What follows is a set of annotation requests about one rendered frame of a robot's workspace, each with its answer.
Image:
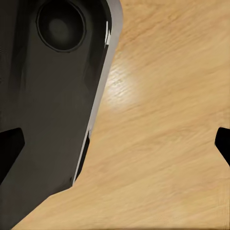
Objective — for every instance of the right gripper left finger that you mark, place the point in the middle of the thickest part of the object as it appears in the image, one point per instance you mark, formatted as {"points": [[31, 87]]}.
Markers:
{"points": [[11, 144]]}

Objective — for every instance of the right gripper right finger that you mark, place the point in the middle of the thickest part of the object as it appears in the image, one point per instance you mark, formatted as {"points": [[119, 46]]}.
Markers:
{"points": [[222, 142]]}

